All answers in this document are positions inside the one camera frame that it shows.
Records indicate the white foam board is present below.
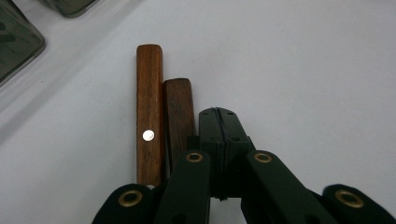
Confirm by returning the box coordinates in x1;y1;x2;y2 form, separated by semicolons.
0;0;396;224

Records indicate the smoked translucent plastic bin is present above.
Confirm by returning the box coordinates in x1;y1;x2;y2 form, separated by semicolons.
38;0;101;19
0;0;47;88

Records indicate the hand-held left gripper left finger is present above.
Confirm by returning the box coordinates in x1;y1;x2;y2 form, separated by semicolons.
186;106;225;200

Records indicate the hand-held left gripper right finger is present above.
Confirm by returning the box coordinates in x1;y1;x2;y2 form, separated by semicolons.
215;106;255;201

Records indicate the wooden-handled table knife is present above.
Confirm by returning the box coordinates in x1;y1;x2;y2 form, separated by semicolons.
162;77;198;174
135;43;166;189

